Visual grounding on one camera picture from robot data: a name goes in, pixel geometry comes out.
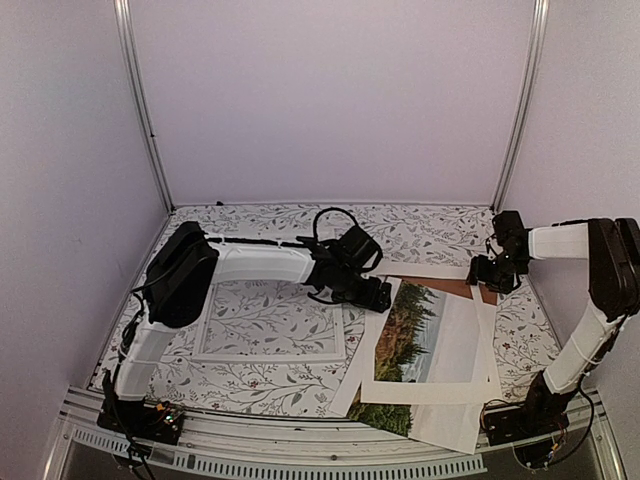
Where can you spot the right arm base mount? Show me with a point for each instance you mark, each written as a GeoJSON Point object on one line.
{"type": "Point", "coordinates": [541, 413]}

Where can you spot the lower forest photo print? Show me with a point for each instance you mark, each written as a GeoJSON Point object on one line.
{"type": "Point", "coordinates": [452, 427]}

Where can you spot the left aluminium corner post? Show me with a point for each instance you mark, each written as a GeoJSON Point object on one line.
{"type": "Point", "coordinates": [125, 30]}

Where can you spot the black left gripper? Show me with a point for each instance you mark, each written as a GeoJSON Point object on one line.
{"type": "Point", "coordinates": [367, 301]}

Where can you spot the right aluminium corner post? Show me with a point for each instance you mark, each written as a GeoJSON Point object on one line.
{"type": "Point", "coordinates": [526, 93]}

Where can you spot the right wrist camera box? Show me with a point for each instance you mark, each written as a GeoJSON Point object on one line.
{"type": "Point", "coordinates": [508, 225]}

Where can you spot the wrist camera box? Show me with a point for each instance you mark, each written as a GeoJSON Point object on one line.
{"type": "Point", "coordinates": [359, 250]}
{"type": "Point", "coordinates": [508, 225]}

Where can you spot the aluminium corner post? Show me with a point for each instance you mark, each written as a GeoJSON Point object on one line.
{"type": "Point", "coordinates": [526, 93]}
{"type": "Point", "coordinates": [125, 30]}

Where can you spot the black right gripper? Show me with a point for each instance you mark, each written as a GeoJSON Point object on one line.
{"type": "Point", "coordinates": [478, 273]}

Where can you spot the front aluminium rail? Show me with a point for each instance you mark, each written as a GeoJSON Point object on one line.
{"type": "Point", "coordinates": [216, 445]}

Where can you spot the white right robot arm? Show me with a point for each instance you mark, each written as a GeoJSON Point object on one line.
{"type": "Point", "coordinates": [611, 248]}

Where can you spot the landscape photo print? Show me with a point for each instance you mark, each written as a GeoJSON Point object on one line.
{"type": "Point", "coordinates": [435, 348]}

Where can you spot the white picture frame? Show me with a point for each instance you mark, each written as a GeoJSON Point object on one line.
{"type": "Point", "coordinates": [267, 322]}

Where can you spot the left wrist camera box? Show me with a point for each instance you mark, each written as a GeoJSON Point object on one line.
{"type": "Point", "coordinates": [359, 250]}

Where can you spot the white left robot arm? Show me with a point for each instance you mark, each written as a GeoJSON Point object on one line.
{"type": "Point", "coordinates": [180, 276]}

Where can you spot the middle white photo print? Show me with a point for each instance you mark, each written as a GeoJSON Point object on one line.
{"type": "Point", "coordinates": [351, 382]}

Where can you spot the brown frame backing board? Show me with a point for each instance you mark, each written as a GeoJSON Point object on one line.
{"type": "Point", "coordinates": [454, 286]}

